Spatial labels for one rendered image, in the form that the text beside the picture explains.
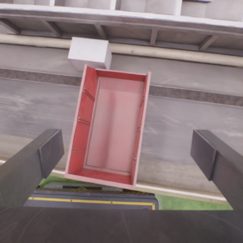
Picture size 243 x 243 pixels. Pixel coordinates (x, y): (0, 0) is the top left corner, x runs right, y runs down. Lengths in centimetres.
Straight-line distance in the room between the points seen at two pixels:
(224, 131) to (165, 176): 26
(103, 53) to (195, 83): 34
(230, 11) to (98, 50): 38
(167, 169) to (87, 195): 59
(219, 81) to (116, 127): 40
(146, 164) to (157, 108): 20
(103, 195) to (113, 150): 50
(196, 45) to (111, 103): 36
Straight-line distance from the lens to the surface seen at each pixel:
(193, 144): 17
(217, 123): 67
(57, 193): 113
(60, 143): 16
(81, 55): 59
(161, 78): 65
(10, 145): 75
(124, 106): 61
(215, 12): 60
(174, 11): 54
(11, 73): 82
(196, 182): 65
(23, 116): 74
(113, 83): 63
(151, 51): 66
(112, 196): 105
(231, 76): 73
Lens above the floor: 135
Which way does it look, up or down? 82 degrees down
